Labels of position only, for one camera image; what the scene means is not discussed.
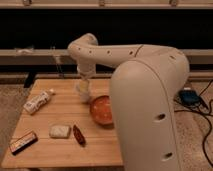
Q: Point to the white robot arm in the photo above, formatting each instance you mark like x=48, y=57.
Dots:
x=142, y=88

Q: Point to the wooden table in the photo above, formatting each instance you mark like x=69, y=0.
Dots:
x=101, y=147

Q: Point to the blue power adapter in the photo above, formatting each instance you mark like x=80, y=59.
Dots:
x=189, y=97

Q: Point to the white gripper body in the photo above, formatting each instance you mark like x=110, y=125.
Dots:
x=83, y=86

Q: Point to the dark chocolate bar box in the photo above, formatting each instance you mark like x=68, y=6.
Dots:
x=23, y=142

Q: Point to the white wall rail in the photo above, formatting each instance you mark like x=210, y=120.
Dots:
x=61, y=56

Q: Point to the white plastic bottle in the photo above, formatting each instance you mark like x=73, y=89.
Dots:
x=35, y=103

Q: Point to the orange ceramic bowl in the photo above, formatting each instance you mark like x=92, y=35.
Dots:
x=100, y=110

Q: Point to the dark red snack packet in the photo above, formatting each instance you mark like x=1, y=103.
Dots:
x=79, y=136

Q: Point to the white plastic cup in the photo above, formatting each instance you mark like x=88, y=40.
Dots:
x=85, y=97

